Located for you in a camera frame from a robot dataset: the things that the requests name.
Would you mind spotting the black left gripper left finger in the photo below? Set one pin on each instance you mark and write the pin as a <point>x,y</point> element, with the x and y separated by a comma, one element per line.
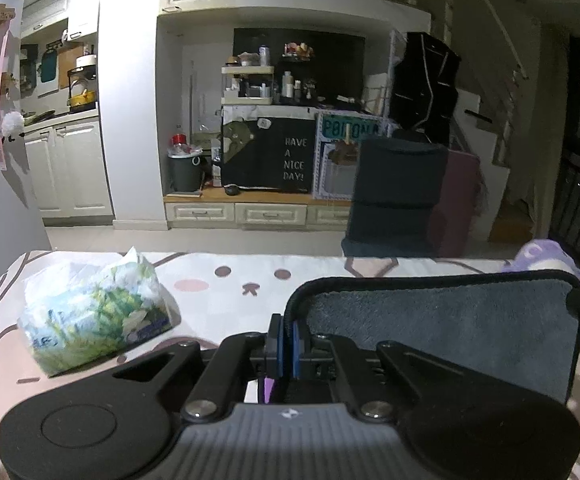
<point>120,423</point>

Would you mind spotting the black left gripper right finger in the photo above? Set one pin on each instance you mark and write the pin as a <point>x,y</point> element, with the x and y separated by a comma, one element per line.
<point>460,423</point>

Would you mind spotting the grey towel black trim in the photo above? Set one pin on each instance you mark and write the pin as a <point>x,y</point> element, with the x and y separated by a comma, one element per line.
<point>515,326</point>

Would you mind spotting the floral tissue pack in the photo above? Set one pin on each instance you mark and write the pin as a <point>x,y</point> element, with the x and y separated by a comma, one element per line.
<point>74,314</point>

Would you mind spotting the cartoon face table cloth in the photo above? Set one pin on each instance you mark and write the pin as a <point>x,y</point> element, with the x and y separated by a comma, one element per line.
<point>210,298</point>

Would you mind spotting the purple plush toy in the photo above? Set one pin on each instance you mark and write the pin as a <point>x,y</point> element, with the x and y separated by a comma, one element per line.
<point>542,254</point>

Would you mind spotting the maroon cloth on chair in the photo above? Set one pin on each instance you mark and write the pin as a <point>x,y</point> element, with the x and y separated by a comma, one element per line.
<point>451,218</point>

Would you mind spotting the white drawer cabinet base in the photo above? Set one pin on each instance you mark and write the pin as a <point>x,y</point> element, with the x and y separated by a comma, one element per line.
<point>214,209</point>

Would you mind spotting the dark blue chair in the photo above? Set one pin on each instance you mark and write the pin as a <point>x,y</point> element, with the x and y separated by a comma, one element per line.
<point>397,185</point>

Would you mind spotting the dark grey trash bin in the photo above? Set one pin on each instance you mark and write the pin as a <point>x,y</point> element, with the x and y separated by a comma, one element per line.
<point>185,163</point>

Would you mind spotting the white kitchen cabinet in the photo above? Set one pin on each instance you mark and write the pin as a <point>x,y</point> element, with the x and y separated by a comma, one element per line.
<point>67,168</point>

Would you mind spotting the black have a nice day cloth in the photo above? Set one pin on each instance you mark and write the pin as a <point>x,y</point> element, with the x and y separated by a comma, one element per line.
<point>269,154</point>

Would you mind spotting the white framed poster sign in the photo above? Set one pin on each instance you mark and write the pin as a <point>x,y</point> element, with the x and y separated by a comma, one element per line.
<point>337,143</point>

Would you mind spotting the yellow kettle pot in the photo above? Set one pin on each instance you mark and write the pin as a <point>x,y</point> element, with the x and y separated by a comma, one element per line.
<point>86,100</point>

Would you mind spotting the black hanging jacket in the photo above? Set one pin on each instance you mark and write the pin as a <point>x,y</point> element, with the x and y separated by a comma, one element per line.
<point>424,94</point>

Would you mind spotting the cream two tier shelf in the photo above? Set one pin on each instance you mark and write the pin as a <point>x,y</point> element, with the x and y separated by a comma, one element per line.
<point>247,85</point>

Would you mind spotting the white fluffy wall ornament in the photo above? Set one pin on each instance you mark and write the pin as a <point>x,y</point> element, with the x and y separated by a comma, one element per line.
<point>13,124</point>

